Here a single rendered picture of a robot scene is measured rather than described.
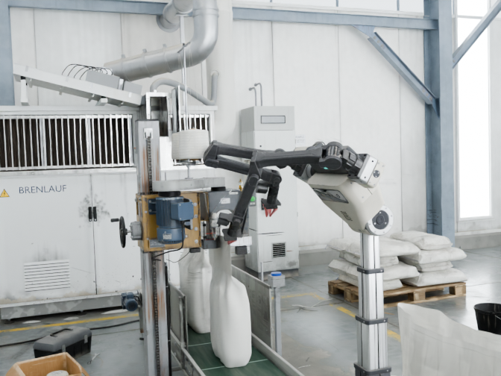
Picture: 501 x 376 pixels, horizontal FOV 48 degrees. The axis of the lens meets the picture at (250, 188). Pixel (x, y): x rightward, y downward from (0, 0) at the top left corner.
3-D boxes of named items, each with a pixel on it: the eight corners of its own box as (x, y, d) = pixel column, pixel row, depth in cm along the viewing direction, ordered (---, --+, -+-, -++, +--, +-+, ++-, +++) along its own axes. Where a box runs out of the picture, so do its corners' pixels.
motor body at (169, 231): (188, 243, 300) (186, 196, 299) (159, 245, 295) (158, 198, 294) (182, 239, 314) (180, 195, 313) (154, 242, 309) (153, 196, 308)
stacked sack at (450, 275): (470, 284, 596) (470, 269, 595) (417, 291, 573) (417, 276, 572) (443, 277, 636) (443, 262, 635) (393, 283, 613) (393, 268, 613)
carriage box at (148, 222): (201, 247, 323) (200, 192, 321) (142, 252, 311) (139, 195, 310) (191, 242, 346) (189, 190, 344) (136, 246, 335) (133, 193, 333)
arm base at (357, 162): (360, 155, 255) (349, 178, 254) (346, 146, 253) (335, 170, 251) (370, 154, 247) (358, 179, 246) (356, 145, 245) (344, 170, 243)
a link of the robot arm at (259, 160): (241, 163, 255) (245, 147, 262) (250, 183, 265) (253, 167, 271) (340, 157, 241) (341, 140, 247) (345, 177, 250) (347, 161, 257)
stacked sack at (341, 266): (399, 271, 613) (399, 257, 612) (346, 278, 586) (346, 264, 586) (375, 265, 651) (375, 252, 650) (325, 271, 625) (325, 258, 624)
